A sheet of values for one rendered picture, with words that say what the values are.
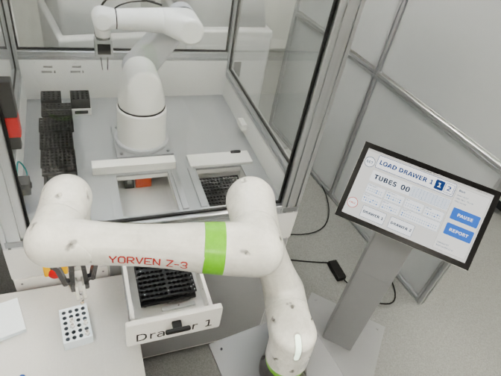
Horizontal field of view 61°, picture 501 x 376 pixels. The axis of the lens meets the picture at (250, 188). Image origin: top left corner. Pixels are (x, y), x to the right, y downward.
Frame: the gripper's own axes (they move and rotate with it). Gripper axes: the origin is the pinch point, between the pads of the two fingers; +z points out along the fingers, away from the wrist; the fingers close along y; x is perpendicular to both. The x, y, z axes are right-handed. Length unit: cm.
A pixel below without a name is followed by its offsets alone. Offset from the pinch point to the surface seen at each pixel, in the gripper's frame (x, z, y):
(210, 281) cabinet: -18, 41, -51
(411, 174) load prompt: -4, -16, -120
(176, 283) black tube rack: -0.3, 9.9, -28.5
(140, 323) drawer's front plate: 11.7, 7.1, -14.0
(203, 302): 5.6, 15.8, -36.4
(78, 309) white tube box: -7.2, 20.6, 1.2
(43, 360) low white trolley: 4.7, 24.0, 13.0
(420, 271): -14, 81, -189
